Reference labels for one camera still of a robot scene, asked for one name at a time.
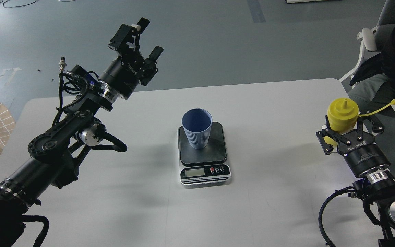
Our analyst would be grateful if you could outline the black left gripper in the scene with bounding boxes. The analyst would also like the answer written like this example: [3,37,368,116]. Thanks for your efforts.
[99,18,164,99]

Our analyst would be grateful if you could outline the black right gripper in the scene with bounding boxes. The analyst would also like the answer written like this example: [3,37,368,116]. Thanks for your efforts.
[316,114,391,178]

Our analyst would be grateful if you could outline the yellow seasoning squeeze bottle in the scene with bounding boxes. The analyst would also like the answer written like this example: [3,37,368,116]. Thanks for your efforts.
[325,97,395,147]

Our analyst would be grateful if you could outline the blue ribbed cup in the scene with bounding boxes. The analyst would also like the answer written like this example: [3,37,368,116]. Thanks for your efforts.
[181,108,213,150]

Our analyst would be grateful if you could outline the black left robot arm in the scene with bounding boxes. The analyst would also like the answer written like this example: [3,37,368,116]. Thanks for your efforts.
[0,18,163,247]

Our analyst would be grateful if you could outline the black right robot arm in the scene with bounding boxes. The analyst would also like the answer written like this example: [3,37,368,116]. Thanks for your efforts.
[316,117,395,247]

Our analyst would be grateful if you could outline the black digital kitchen scale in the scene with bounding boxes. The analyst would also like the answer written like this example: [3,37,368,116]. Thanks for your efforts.
[178,122,232,188]

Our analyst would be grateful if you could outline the person in dark clothes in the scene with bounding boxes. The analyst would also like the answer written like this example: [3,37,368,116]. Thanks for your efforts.
[348,28,395,112]

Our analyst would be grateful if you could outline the grey white office chair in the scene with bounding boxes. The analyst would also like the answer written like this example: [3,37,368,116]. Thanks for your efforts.
[339,0,395,82]

